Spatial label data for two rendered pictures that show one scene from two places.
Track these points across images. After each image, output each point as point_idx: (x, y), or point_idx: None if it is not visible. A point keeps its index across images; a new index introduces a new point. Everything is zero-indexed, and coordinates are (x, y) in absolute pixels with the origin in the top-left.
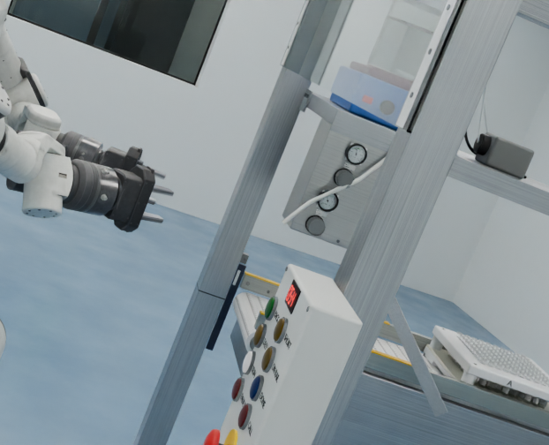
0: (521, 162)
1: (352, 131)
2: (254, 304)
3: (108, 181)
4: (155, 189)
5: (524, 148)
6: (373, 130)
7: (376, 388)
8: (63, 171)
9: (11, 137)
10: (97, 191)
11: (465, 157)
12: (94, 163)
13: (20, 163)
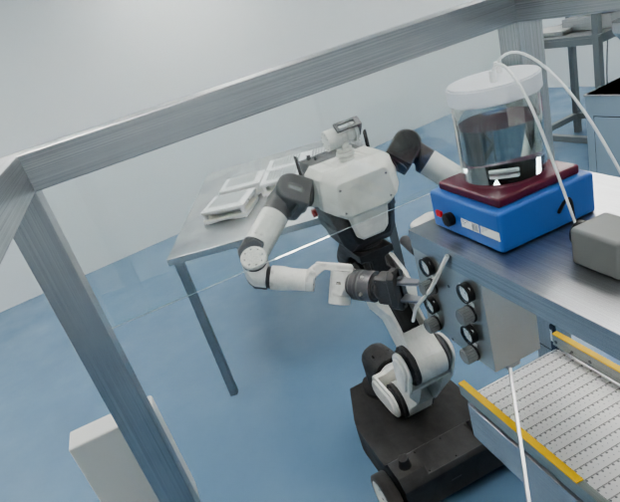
0: (606, 258)
1: (421, 247)
2: (535, 365)
3: (361, 284)
4: (401, 283)
5: (603, 241)
6: (429, 245)
7: (548, 482)
8: (339, 281)
9: (272, 276)
10: (355, 291)
11: (547, 255)
12: (362, 271)
13: (292, 286)
